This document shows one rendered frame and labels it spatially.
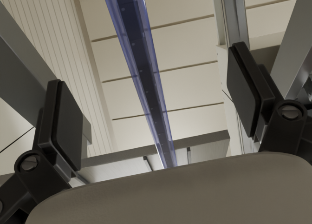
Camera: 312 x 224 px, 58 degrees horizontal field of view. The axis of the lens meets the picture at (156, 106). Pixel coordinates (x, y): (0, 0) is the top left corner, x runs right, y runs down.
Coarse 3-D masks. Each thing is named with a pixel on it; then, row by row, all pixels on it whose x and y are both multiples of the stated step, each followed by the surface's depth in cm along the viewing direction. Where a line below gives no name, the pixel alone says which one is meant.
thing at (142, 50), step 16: (112, 0) 10; (128, 0) 10; (144, 0) 10; (112, 16) 10; (128, 16) 11; (144, 16) 11; (128, 32) 11; (144, 32) 11; (128, 48) 12; (144, 48) 12; (128, 64) 13; (144, 64) 13; (144, 80) 14; (160, 80) 14; (144, 96) 15; (160, 96) 16; (144, 112) 17; (160, 112) 17; (160, 128) 19; (160, 144) 21; (176, 160) 25
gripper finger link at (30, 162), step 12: (24, 156) 12; (36, 156) 12; (24, 168) 11; (36, 168) 11; (48, 168) 11; (24, 180) 11; (36, 180) 11; (48, 180) 11; (60, 180) 11; (36, 192) 10; (48, 192) 10
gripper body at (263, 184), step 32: (224, 160) 9; (256, 160) 9; (288, 160) 9; (64, 192) 10; (96, 192) 9; (128, 192) 9; (160, 192) 9; (192, 192) 9; (224, 192) 8; (256, 192) 8; (288, 192) 8
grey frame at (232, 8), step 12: (228, 0) 57; (240, 0) 57; (228, 12) 58; (240, 12) 58; (228, 24) 58; (240, 24) 58; (228, 36) 59; (240, 36) 59; (240, 132) 65; (240, 144) 68; (252, 144) 66
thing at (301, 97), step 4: (304, 88) 45; (300, 92) 47; (304, 92) 47; (300, 96) 48; (304, 96) 48; (296, 100) 49; (300, 100) 49; (304, 100) 49; (308, 100) 50; (304, 104) 51; (308, 104) 51; (308, 108) 53
